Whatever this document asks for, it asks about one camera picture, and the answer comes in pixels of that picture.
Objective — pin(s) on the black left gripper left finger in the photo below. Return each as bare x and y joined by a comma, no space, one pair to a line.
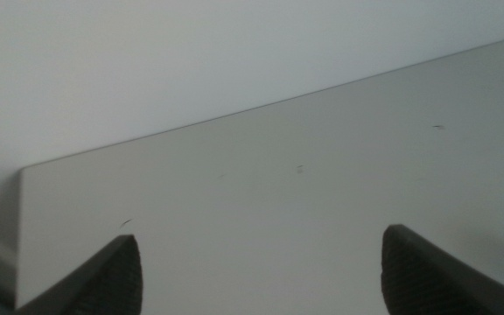
103,284

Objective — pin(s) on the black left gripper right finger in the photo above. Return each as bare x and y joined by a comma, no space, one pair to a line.
427,284

